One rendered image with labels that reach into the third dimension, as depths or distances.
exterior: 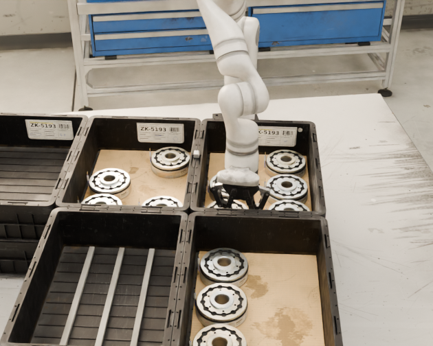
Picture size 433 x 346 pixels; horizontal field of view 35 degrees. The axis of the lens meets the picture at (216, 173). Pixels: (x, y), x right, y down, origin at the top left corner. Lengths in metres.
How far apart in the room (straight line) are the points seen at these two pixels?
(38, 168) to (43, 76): 2.35
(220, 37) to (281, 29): 2.21
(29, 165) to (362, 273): 0.90
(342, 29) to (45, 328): 2.68
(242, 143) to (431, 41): 3.36
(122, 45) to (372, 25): 1.31
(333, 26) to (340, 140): 1.59
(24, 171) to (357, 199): 0.91
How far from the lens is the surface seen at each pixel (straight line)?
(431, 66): 4.40
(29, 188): 1.81
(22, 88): 4.09
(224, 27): 1.46
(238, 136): 1.45
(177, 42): 3.61
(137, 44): 3.60
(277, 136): 1.84
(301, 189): 1.71
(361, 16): 3.75
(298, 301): 1.46
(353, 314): 1.63
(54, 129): 1.91
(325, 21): 3.70
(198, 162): 1.68
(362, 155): 2.15
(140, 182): 1.77
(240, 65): 1.44
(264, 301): 1.45
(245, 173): 1.48
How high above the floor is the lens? 1.87
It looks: 35 degrees down
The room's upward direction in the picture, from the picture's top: straight up
